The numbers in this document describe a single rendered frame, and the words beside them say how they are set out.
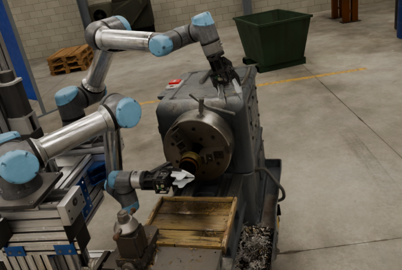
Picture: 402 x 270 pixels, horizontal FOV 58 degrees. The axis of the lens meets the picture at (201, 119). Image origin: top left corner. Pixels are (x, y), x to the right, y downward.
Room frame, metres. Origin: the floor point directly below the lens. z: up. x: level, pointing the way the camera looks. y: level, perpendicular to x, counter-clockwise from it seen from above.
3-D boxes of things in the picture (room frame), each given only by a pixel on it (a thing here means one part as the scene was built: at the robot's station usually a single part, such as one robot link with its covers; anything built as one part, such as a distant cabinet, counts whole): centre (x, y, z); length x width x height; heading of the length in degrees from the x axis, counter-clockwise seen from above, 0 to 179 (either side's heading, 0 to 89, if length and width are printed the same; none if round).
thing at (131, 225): (0.95, 0.29, 1.13); 0.08 x 0.08 x 0.03
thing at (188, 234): (1.23, 0.12, 0.89); 0.36 x 0.30 x 0.04; 72
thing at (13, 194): (1.25, 0.73, 1.21); 0.15 x 0.15 x 0.10
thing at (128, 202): (1.35, 0.37, 0.97); 0.11 x 0.08 x 0.11; 34
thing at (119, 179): (1.33, 0.37, 1.07); 0.11 x 0.08 x 0.09; 72
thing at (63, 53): (9.28, 2.94, 0.22); 1.25 x 0.86 x 0.44; 0
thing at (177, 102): (1.89, -0.07, 1.06); 0.59 x 0.48 x 0.39; 162
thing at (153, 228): (0.98, 0.28, 0.99); 0.20 x 0.10 x 0.05; 162
